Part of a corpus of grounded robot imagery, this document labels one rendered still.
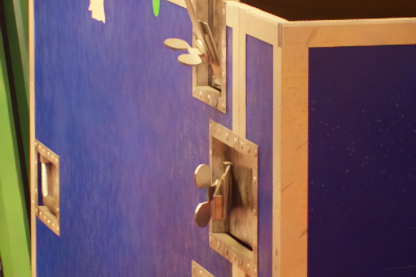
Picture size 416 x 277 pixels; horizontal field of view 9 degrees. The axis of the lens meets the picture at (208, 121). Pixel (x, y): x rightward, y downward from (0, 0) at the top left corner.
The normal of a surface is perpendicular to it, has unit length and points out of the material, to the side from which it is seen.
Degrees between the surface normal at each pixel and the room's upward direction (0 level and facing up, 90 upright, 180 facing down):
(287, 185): 90
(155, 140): 90
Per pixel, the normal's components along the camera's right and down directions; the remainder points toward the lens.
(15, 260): 0.58, -0.12
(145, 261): -0.97, 0.04
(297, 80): 0.26, 0.15
